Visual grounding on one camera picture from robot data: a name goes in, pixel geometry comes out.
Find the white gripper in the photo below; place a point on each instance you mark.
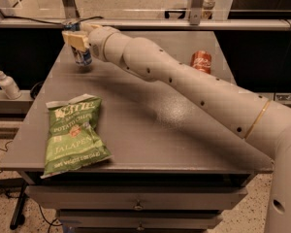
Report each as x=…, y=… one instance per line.
x=96, y=43

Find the blue silver redbull can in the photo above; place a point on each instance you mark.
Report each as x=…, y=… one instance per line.
x=82, y=58

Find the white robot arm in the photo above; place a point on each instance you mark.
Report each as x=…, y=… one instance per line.
x=261, y=122

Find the red cola can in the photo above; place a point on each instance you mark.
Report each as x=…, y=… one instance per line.
x=201, y=60

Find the white pump bottle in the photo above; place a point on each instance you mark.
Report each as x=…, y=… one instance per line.
x=9, y=86

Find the green jalapeno chips bag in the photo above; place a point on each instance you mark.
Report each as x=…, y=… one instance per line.
x=72, y=141

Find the grey drawer cabinet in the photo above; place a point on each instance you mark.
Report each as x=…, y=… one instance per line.
x=184, y=167

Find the lower drawer knob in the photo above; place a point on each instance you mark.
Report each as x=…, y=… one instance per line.
x=140, y=228

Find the grey metal post left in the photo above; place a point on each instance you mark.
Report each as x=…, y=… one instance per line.
x=70, y=10

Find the grey metal post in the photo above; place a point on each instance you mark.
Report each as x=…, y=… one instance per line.
x=195, y=11
x=70, y=10

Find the grey metal post right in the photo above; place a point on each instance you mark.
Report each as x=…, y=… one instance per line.
x=195, y=11

